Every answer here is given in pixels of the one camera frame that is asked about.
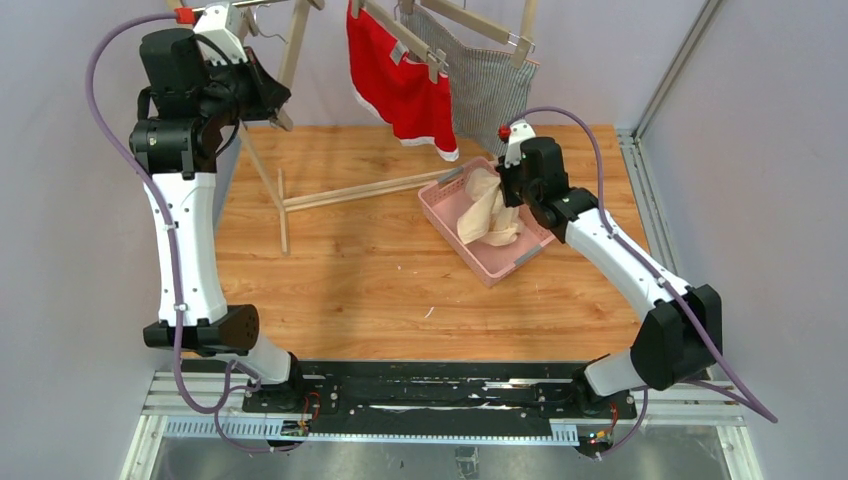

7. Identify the wooden clip hanger cream underwear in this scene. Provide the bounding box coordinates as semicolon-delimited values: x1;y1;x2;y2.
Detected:
271;0;326;94

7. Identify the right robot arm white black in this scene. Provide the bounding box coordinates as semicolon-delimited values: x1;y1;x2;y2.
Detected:
496;130;722;399

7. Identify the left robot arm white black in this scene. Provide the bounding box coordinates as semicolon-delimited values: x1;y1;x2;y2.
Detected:
129;28;305;400

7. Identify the grey striped underwear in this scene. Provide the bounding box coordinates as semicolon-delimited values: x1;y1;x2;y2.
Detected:
399;6;539;157

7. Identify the wooden clip hanger striped underwear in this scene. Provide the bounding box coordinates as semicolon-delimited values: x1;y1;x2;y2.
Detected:
420;0;538;68

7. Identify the wooden clip hanger red underwear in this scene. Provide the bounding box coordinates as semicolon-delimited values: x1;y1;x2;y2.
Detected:
349;0;447;84

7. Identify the pink plastic basket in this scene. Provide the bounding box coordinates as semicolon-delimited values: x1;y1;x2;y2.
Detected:
418;157;556;287

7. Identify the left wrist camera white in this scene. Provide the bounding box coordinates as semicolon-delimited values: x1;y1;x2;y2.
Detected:
193;2;249;66

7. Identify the wooden clothes rack frame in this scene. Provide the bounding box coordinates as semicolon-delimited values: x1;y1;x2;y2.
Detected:
164;0;539;256

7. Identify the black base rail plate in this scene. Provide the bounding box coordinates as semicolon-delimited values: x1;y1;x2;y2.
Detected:
218;361;638;446

